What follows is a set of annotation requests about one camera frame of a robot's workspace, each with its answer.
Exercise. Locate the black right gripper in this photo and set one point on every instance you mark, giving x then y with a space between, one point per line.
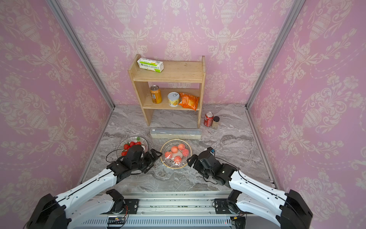
196 166

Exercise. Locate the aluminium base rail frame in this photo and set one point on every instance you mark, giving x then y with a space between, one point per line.
173 203

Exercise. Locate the aluminium corner rail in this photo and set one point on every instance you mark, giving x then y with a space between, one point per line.
81 51
283 33

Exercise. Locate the peach top right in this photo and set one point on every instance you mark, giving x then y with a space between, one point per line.
181 147

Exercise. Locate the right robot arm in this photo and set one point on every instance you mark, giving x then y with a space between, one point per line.
288 210

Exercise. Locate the aluminium corner rail right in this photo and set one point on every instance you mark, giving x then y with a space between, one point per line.
283 33

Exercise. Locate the orange drink can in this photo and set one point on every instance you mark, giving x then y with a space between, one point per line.
156 94

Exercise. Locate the white green carton box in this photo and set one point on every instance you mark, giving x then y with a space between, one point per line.
151 65

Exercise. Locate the red cola can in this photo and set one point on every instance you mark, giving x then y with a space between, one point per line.
208 120

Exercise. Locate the aluminium corner rail left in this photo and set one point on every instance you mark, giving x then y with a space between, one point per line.
81 51

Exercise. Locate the white yellow tin can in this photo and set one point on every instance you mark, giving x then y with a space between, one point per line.
174 99

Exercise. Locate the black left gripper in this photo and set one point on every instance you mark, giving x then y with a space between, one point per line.
156 156

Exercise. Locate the clear plastic wrap sheet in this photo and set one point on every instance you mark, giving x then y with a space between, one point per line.
171 143

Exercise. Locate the peach top left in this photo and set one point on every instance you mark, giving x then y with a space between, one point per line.
174 149

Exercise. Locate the cream plastic wrap dispenser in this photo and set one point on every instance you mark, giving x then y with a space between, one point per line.
176 133

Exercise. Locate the wooden shelf unit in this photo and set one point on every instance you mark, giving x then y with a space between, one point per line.
174 72

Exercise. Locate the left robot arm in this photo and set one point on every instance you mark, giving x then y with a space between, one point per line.
70 209

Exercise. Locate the glass plate of strawberries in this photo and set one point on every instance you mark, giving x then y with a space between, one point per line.
129 142

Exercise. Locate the spice jar with black lid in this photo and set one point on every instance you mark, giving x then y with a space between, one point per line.
215 123

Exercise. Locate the orange snack bag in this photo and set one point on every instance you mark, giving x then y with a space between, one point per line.
189 101

